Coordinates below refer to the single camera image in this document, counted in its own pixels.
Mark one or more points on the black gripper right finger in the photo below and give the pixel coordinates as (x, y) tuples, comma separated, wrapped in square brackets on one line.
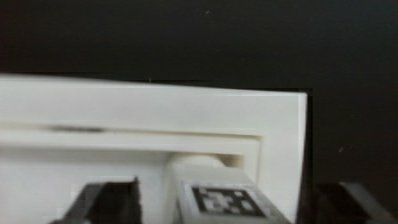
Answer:
[(346, 206)]

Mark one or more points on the white square tabletop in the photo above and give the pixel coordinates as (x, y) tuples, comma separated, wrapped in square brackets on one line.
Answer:
[(91, 131)]

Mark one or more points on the white table leg with tag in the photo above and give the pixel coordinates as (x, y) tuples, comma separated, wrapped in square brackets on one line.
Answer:
[(213, 193)]

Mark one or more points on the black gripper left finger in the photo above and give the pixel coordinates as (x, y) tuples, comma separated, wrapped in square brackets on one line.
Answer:
[(106, 204)]

